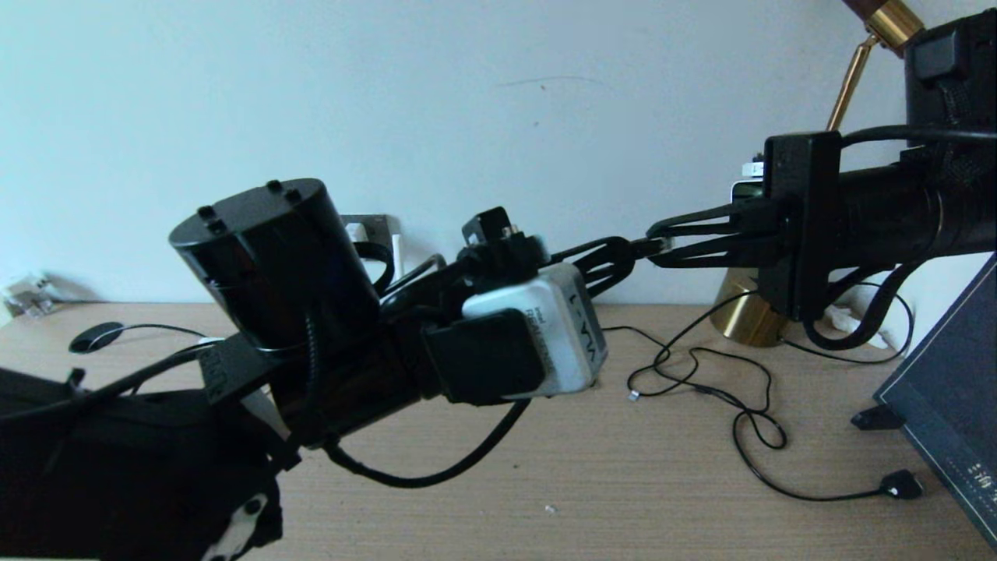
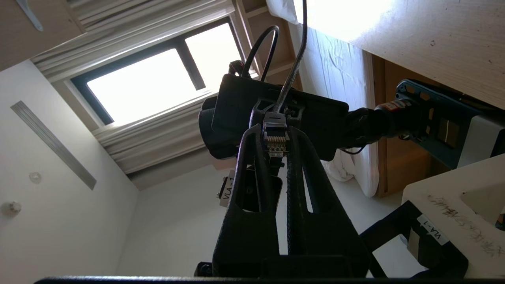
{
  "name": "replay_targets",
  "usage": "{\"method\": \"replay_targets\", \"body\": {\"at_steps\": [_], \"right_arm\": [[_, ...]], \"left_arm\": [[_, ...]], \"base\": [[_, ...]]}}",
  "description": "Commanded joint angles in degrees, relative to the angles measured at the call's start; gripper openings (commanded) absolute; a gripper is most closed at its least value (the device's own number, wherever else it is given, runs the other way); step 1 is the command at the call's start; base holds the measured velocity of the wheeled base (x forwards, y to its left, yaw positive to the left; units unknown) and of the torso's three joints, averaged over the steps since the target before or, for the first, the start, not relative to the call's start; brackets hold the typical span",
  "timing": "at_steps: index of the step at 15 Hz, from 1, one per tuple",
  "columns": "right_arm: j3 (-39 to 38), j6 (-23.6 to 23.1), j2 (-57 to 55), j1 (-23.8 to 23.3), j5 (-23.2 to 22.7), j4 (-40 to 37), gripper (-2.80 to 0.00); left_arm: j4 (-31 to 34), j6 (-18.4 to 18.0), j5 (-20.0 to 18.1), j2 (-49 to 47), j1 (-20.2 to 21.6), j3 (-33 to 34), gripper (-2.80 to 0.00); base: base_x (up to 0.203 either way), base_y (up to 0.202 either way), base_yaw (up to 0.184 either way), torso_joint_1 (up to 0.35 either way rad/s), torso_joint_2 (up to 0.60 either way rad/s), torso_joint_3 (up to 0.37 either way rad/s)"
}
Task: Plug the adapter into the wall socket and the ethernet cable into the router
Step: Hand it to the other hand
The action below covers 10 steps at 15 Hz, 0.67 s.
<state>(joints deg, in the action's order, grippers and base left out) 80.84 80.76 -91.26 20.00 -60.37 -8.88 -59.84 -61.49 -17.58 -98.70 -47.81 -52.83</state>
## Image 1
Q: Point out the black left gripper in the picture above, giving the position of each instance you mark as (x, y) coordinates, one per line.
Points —
(366, 374)

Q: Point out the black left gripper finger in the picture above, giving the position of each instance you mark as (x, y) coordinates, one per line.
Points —
(607, 248)
(611, 276)

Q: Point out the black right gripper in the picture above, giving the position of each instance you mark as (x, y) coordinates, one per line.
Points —
(880, 210)

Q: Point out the white power adapter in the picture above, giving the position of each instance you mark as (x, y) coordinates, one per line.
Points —
(357, 234)

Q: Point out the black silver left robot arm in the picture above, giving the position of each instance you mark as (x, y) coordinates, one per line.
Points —
(265, 265)

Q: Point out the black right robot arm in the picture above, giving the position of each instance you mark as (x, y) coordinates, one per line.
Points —
(966, 78)

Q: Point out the brass desk lamp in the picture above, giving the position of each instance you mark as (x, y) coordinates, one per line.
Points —
(744, 325)

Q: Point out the crumpled white tissue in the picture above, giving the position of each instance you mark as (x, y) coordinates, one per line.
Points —
(849, 319)

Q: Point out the clear plastic wrapper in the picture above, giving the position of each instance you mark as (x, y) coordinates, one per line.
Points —
(27, 296)

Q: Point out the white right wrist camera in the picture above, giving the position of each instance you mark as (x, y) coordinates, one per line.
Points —
(748, 183)

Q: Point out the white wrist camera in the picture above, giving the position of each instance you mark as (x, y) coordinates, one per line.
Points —
(572, 335)
(748, 183)

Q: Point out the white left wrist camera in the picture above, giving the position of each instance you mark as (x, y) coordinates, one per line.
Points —
(572, 335)

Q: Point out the grey wall socket plate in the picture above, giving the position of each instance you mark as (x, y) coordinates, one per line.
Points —
(382, 227)

